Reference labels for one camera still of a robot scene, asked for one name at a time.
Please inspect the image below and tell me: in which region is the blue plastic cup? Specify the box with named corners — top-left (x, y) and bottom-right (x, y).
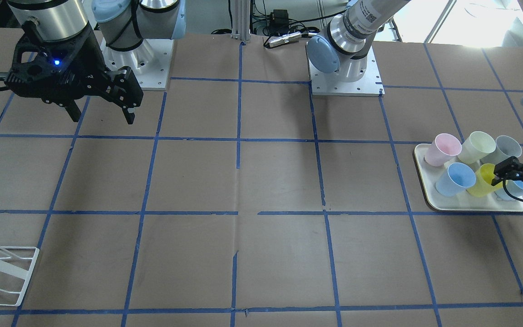
top-left (495, 180), bottom-right (523, 201)
top-left (434, 162), bottom-right (477, 197)

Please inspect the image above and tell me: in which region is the silver cable connector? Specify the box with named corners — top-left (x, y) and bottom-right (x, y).
top-left (263, 31), bottom-right (303, 49)

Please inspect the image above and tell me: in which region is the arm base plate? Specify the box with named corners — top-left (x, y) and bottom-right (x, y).
top-left (100, 39), bottom-right (175, 91)
top-left (308, 48), bottom-right (385, 97)

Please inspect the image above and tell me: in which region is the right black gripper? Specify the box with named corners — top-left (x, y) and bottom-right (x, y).
top-left (5, 21), bottom-right (143, 125)

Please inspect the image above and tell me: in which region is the black power adapter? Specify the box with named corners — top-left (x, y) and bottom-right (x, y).
top-left (268, 9), bottom-right (289, 35)

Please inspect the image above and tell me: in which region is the blue plastic cup far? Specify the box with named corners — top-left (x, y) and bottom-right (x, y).
top-left (495, 180), bottom-right (523, 201)

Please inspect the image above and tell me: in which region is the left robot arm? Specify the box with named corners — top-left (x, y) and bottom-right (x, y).
top-left (307, 0), bottom-right (523, 195)

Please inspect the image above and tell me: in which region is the cream plastic cup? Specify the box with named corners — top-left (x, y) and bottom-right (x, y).
top-left (457, 131), bottom-right (496, 165)

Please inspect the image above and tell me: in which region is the blue plastic cup near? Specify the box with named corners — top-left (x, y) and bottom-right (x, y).
top-left (434, 162), bottom-right (477, 197)

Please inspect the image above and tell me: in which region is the yellow plastic cup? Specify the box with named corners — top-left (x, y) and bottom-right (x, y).
top-left (466, 163), bottom-right (504, 198)

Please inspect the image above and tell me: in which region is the pink plastic cup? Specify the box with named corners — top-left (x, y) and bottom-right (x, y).
top-left (424, 133), bottom-right (462, 166)

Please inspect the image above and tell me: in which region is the grey plastic cup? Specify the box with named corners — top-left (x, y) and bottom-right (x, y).
top-left (481, 136), bottom-right (523, 165)

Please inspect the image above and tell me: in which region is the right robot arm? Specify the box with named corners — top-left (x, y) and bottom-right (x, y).
top-left (4, 0), bottom-right (187, 124)

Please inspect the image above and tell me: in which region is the white compartment tray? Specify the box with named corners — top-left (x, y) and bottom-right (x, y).
top-left (414, 144), bottom-right (523, 213)

